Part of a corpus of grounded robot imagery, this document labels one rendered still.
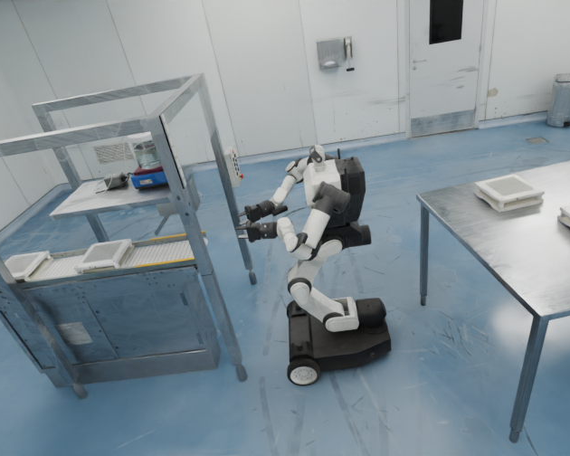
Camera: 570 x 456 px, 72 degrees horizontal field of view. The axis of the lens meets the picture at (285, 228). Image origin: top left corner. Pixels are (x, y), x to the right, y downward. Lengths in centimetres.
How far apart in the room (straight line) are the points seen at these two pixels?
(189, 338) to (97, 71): 444
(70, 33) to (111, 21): 60
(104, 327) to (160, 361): 43
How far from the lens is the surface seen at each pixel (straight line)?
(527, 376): 206
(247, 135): 587
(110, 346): 284
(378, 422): 243
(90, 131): 190
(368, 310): 250
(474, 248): 206
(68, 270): 260
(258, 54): 561
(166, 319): 255
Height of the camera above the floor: 206
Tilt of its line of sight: 31 degrees down
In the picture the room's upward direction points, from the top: 11 degrees counter-clockwise
